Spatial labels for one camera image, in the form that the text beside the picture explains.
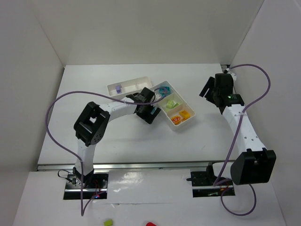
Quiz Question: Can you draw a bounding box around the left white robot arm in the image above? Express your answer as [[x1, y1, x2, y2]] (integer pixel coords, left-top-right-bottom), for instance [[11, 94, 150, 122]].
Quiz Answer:
[[73, 88, 160, 186]]

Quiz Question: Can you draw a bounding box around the purple lego brick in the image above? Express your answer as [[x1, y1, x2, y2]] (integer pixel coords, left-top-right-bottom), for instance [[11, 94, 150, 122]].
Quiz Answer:
[[116, 85, 122, 94]]

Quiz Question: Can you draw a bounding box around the teal square lego brick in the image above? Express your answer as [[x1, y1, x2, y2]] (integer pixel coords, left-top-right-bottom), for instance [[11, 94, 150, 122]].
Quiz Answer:
[[159, 86, 171, 97]]

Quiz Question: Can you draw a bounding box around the left white divided tray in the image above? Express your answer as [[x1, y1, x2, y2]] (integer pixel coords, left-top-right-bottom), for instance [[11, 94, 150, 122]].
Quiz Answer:
[[107, 76, 152, 99]]

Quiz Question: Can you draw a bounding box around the aluminium front rail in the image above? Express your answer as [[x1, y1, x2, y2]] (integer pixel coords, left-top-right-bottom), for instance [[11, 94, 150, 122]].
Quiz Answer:
[[37, 161, 221, 171]]

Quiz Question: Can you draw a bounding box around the red object at edge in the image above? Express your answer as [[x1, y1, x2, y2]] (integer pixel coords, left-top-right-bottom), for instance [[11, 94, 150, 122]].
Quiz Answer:
[[145, 222, 157, 226]]

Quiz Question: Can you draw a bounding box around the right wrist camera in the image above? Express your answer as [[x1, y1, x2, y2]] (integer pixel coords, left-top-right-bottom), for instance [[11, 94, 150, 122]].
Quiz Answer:
[[223, 68, 237, 83]]

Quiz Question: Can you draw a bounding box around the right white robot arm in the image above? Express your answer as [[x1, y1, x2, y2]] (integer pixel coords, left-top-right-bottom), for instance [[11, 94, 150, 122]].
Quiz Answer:
[[199, 73, 276, 186]]

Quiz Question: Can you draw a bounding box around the round orange patterned lego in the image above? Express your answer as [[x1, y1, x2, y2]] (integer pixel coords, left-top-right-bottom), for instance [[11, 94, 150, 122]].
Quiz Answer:
[[171, 115, 182, 125]]

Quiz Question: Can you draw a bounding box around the green lego brick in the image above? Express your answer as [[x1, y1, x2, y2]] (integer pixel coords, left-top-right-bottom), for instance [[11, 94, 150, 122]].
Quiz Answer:
[[166, 100, 179, 111]]

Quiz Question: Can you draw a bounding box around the aluminium side rail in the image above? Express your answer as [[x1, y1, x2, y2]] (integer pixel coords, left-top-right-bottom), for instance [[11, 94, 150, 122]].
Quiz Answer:
[[221, 65, 230, 71]]

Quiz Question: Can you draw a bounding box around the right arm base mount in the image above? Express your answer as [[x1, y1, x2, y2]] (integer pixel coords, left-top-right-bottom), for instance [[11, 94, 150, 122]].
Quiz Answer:
[[186, 162, 235, 198]]

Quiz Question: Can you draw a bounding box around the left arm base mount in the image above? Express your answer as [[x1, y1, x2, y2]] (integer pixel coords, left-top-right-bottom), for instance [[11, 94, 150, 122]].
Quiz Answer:
[[57, 169, 109, 200]]

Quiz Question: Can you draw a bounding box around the green lego outside workspace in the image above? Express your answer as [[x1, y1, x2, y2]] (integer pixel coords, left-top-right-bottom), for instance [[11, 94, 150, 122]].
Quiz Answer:
[[103, 219, 113, 226]]

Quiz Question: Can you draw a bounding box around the white divided tray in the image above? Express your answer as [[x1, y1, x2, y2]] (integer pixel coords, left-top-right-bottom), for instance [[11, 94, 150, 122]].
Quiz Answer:
[[107, 76, 152, 99], [151, 81, 196, 131]]

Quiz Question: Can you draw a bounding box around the right white divided tray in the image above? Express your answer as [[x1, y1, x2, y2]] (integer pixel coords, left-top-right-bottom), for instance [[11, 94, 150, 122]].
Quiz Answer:
[[151, 81, 196, 131]]

